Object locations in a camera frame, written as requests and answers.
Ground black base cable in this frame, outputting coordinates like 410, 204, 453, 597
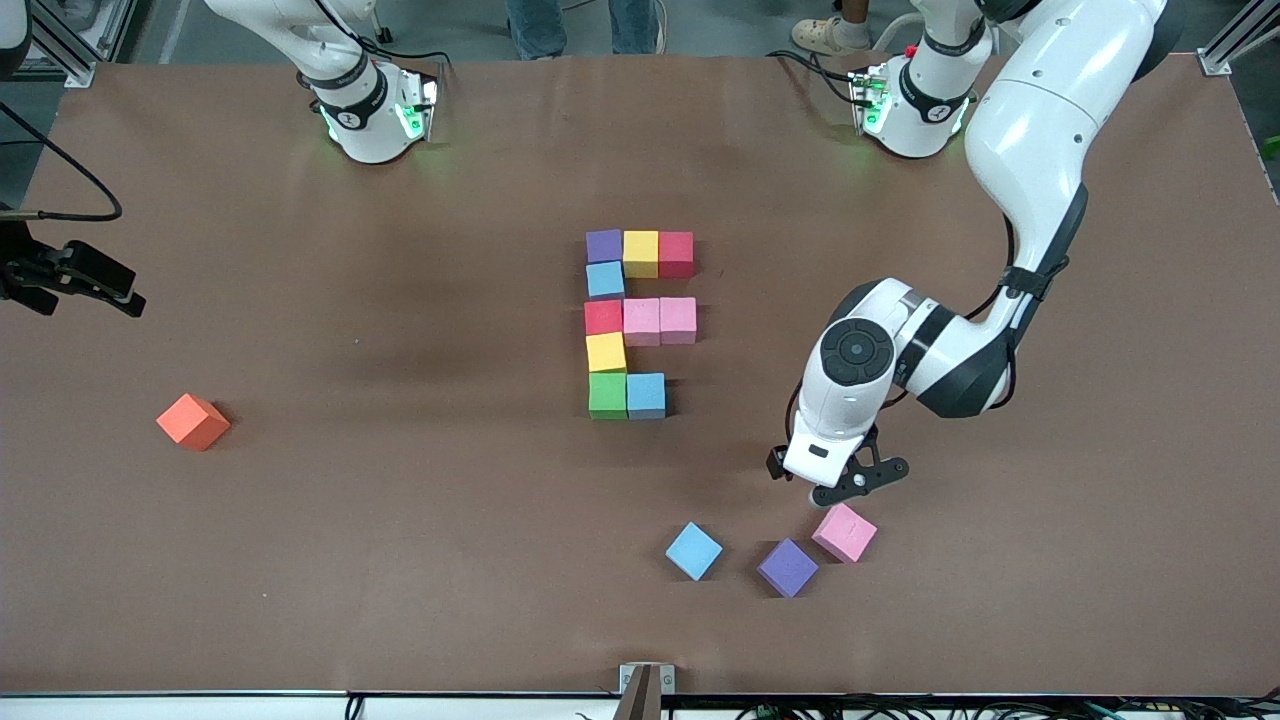
768, 50, 861, 106
330, 0, 456, 73

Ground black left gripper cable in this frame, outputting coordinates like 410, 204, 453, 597
785, 380, 813, 446

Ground aluminium frame post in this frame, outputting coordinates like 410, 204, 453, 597
1200, 0, 1280, 77
25, 0, 99, 89

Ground metal camera post bracket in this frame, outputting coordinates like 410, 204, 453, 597
615, 663, 676, 720

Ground brown table cover mat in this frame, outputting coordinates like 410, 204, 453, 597
0, 52, 1280, 698

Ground black right base cable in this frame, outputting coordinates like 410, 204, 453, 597
330, 0, 456, 73

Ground yellow foam block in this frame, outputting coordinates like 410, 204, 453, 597
585, 332, 628, 375
623, 231, 661, 280

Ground pink foam block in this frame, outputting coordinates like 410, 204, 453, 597
622, 298, 662, 349
659, 297, 699, 347
811, 502, 879, 565

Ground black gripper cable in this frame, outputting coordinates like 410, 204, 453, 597
0, 102, 124, 222
785, 380, 813, 446

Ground green foam block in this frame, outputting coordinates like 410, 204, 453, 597
587, 371, 631, 422

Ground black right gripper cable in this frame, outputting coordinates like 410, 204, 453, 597
0, 102, 124, 222

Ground person's blue jeans legs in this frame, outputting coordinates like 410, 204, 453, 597
503, 0, 667, 59

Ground orange foam block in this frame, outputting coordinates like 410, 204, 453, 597
156, 393, 232, 452

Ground person's sandalled foot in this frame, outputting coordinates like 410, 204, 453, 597
791, 0, 873, 57

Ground black left base cable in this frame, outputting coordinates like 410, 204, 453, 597
768, 50, 861, 106

